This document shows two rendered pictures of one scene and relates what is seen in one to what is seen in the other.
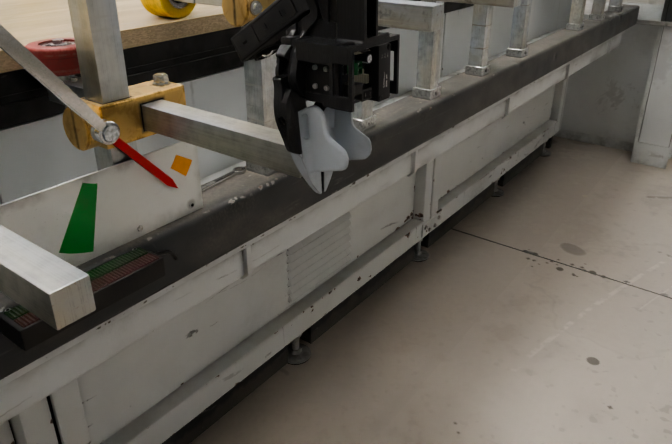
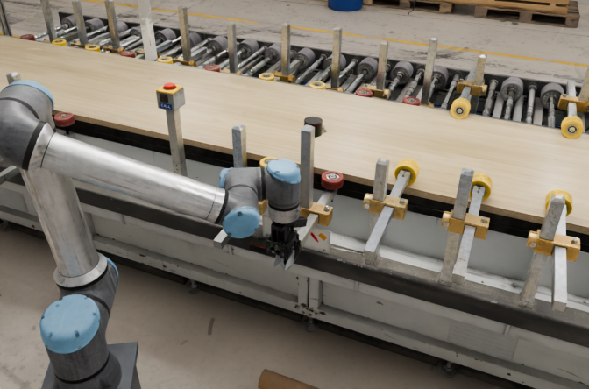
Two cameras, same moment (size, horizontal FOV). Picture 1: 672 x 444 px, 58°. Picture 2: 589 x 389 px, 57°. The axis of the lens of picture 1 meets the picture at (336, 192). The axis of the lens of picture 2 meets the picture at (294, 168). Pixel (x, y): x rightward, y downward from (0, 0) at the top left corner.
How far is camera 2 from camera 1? 152 cm
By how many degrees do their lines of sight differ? 66
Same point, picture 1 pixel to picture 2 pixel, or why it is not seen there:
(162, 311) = (315, 274)
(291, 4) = not seen: hidden behind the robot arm
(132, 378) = (346, 295)
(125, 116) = (304, 213)
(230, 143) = not seen: hidden behind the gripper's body
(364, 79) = (279, 250)
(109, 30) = (305, 189)
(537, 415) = not seen: outside the picture
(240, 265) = (353, 286)
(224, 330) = (398, 316)
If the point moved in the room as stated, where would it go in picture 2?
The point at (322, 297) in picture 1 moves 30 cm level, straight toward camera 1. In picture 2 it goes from (468, 356) to (400, 373)
